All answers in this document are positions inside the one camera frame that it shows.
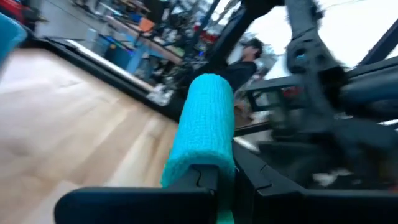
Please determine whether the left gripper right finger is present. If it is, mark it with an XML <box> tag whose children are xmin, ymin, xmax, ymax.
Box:
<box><xmin>232</xmin><ymin>141</ymin><xmax>398</xmax><ymax>224</ymax></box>

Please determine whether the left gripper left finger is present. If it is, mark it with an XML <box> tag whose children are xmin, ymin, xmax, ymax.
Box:
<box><xmin>54</xmin><ymin>164</ymin><xmax>219</xmax><ymax>224</ymax></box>

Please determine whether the teal green elastic bandage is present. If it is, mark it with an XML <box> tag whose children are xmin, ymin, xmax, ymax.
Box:
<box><xmin>160</xmin><ymin>73</ymin><xmax>236</xmax><ymax>224</ymax></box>

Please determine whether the person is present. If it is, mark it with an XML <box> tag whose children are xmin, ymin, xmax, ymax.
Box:
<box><xmin>217</xmin><ymin>37</ymin><xmax>266</xmax><ymax>95</ymax></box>

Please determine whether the teal plastic bin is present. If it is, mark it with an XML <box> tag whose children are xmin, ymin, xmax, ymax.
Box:
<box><xmin>0</xmin><ymin>12</ymin><xmax>29</xmax><ymax>68</ymax></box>

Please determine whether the black aluminium table frame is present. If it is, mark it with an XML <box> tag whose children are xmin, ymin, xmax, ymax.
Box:
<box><xmin>30</xmin><ymin>0</ymin><xmax>398</xmax><ymax>138</ymax></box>

